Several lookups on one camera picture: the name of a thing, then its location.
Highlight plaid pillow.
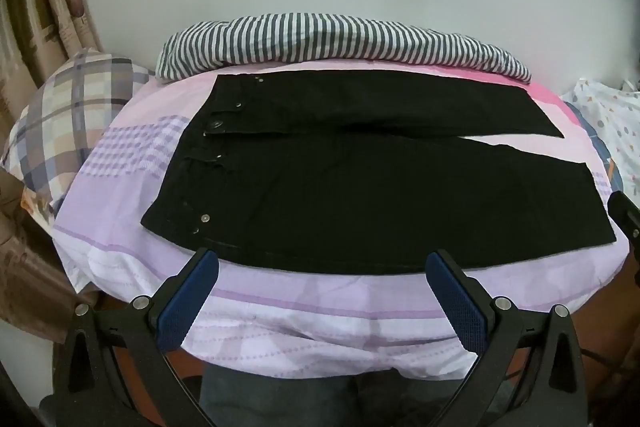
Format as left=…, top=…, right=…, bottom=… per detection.
left=2, top=49, right=156, bottom=210

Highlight grey white striped quilt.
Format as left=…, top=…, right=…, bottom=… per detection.
left=156, top=13, right=532, bottom=84

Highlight white dotted cloth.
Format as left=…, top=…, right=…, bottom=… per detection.
left=560, top=77, right=640, bottom=192

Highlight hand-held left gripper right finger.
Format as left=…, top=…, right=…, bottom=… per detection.
left=424, top=249, right=585, bottom=427

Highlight beige patterned curtain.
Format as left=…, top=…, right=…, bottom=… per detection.
left=0, top=0, right=106, bottom=343

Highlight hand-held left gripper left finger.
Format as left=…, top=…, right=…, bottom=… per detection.
left=51, top=248, right=220, bottom=427

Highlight pink purple checked bed sheet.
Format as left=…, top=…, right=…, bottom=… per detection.
left=52, top=59, right=631, bottom=380

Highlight black pants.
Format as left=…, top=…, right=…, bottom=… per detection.
left=141, top=69, right=617, bottom=273

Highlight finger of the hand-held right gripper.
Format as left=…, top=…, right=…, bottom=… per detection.
left=607, top=191, right=640, bottom=298

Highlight brown wooden bed frame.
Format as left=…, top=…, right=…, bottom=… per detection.
left=565, top=252, right=638, bottom=388

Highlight person's legs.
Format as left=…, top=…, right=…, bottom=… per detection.
left=200, top=366, right=476, bottom=427

